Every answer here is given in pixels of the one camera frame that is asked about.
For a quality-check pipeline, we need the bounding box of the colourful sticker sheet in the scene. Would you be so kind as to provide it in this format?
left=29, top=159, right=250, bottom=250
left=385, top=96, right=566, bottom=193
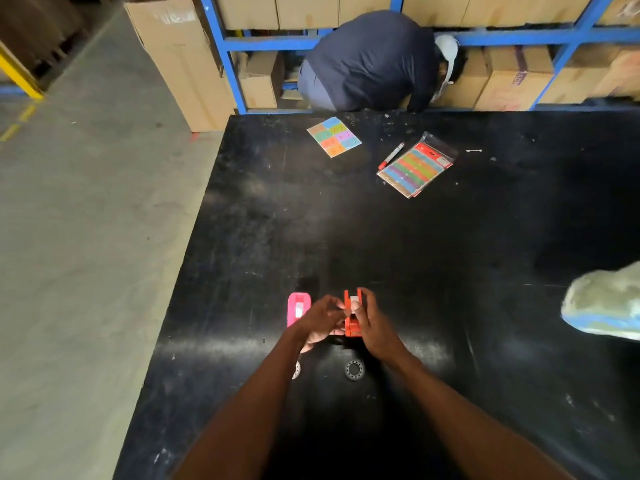
left=306, top=117, right=363, bottom=159

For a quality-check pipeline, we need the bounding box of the person's left hand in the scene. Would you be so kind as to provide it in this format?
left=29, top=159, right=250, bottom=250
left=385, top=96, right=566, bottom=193
left=291, top=295, right=352, bottom=354

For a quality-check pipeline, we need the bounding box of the large leaning cardboard box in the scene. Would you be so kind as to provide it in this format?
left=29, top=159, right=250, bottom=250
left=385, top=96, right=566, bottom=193
left=123, top=0, right=237, bottom=133

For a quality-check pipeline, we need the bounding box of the red marker pen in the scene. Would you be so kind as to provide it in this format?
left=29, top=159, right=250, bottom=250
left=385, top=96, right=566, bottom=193
left=377, top=142, right=406, bottom=171

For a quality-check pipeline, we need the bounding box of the person's left forearm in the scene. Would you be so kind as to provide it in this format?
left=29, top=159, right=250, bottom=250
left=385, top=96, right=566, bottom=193
left=172, top=331, right=307, bottom=480

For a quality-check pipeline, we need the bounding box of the blue metal shelf rack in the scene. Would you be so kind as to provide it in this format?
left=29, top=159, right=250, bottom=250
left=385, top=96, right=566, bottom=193
left=199, top=0, right=640, bottom=115

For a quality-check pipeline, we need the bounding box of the pack of colourful label strips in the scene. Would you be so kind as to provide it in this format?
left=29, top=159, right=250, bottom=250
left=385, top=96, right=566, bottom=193
left=376, top=132, right=459, bottom=199

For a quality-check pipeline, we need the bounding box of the small cardboard box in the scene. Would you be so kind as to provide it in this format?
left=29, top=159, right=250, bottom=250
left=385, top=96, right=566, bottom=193
left=237, top=50, right=286, bottom=110

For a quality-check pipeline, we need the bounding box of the yellow metal rail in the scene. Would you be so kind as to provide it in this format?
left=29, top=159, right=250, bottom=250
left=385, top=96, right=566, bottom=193
left=0, top=41, right=46, bottom=101

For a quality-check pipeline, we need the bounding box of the orange tape dispenser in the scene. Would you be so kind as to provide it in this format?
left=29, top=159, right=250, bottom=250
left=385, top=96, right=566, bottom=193
left=343, top=289, right=365, bottom=338

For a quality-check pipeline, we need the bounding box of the person's right forearm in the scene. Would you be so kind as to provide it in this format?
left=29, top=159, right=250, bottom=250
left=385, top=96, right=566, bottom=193
left=387, top=351, right=576, bottom=480

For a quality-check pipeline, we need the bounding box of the row of cardboard boxes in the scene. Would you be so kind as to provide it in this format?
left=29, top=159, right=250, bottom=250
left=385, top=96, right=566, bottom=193
left=215, top=0, right=640, bottom=31

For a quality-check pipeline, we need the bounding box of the person's right hand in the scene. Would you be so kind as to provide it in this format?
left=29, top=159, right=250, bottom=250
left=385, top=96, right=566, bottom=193
left=350, top=287, right=417, bottom=368

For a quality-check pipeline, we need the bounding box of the pale green cloth bundle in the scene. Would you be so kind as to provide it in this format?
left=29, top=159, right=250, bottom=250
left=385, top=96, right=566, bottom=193
left=560, top=261, right=640, bottom=342

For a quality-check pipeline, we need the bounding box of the pink tape dispenser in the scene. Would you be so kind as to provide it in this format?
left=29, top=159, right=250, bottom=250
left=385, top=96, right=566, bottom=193
left=286, top=293, right=312, bottom=328

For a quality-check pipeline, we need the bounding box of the cardboard box with purple tape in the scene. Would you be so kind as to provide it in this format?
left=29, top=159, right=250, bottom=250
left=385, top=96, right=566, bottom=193
left=473, top=46, right=555, bottom=112

